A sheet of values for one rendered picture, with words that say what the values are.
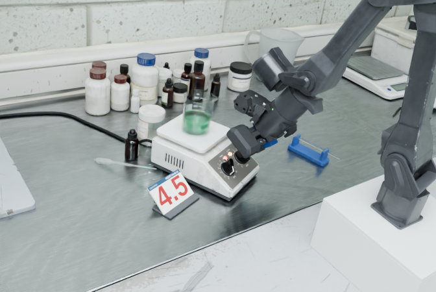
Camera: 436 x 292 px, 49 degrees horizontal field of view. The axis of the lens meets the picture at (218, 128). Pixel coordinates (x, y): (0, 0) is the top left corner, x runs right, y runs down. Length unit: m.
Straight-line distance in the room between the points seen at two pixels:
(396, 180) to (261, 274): 0.26
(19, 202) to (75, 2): 0.56
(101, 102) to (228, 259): 0.55
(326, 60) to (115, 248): 0.47
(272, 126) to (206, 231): 0.23
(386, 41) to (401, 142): 1.14
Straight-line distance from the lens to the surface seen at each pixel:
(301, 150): 1.15
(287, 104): 0.87
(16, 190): 0.96
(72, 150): 1.08
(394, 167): 0.78
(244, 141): 0.87
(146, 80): 1.23
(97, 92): 1.18
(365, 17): 0.78
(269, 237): 0.89
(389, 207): 0.84
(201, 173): 0.95
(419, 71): 0.75
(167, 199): 0.91
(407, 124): 0.78
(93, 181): 0.98
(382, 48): 1.90
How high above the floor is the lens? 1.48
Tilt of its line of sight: 29 degrees down
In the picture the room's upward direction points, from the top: 8 degrees clockwise
